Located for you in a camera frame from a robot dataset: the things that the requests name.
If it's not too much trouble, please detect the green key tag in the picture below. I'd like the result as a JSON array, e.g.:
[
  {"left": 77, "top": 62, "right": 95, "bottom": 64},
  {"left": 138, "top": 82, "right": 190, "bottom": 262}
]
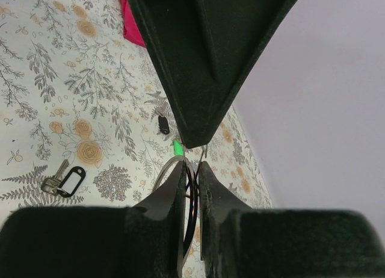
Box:
[{"left": 173, "top": 140, "right": 184, "bottom": 156}]

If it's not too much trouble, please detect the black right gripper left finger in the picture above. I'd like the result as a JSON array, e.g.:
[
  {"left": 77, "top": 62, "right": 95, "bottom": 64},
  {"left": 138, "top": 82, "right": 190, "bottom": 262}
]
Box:
[{"left": 1, "top": 162, "right": 185, "bottom": 277}]

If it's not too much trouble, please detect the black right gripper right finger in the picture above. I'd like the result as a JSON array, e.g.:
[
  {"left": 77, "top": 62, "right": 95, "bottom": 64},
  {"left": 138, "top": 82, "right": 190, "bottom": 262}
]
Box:
[{"left": 199, "top": 162, "right": 384, "bottom": 277}]

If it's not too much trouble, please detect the silver key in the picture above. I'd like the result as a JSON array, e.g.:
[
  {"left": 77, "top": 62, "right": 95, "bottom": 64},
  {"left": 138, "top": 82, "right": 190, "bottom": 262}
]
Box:
[
  {"left": 152, "top": 102, "right": 169, "bottom": 117},
  {"left": 40, "top": 159, "right": 69, "bottom": 196}
]

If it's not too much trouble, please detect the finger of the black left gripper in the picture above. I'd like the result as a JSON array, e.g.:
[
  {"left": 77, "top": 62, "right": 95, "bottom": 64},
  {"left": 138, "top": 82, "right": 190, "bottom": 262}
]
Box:
[{"left": 128, "top": 0, "right": 298, "bottom": 149}]

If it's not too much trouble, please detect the large silver keyring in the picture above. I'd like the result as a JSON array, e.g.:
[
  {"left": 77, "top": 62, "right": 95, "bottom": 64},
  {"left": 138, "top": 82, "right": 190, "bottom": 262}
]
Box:
[{"left": 152, "top": 142, "right": 207, "bottom": 268}]

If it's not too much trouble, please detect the black key tag white label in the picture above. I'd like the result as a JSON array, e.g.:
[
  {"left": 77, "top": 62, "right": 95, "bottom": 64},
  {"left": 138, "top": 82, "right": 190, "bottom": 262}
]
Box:
[{"left": 57, "top": 166, "right": 86, "bottom": 198}]

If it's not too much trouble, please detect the magenta cloth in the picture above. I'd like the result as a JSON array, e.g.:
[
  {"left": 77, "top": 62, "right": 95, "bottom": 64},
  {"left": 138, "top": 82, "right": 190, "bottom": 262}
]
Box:
[{"left": 120, "top": 0, "right": 146, "bottom": 48}]

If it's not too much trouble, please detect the plain black key tag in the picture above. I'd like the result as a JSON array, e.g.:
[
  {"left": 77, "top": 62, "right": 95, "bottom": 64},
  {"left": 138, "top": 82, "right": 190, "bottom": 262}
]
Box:
[{"left": 158, "top": 115, "right": 170, "bottom": 135}]

